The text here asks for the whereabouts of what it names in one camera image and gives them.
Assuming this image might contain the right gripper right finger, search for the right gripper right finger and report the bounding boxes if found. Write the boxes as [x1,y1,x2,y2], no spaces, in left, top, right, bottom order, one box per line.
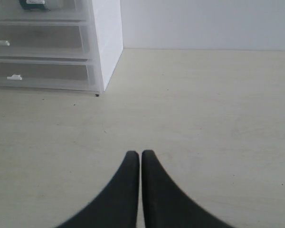
[142,150,231,228]

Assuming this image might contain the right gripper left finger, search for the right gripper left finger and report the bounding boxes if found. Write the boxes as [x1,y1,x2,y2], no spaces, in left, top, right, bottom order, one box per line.
[59,151,139,228]

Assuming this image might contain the teal bottle white cap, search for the teal bottle white cap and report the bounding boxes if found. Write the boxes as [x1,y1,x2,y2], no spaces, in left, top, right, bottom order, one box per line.
[19,0,64,11]

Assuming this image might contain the bottom wide clear drawer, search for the bottom wide clear drawer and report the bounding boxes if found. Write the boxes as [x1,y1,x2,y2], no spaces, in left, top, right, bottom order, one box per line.
[0,62,102,92]

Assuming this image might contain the wide clear drawer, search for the wide clear drawer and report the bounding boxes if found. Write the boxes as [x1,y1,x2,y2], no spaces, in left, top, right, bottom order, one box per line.
[0,25,93,58]
[0,62,102,92]

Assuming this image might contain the white plastic drawer cabinet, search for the white plastic drawer cabinet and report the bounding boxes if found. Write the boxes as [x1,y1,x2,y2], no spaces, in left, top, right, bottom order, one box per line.
[0,0,124,94]

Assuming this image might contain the middle wide clear drawer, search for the middle wide clear drawer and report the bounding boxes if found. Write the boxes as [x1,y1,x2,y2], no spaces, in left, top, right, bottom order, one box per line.
[0,25,93,58]

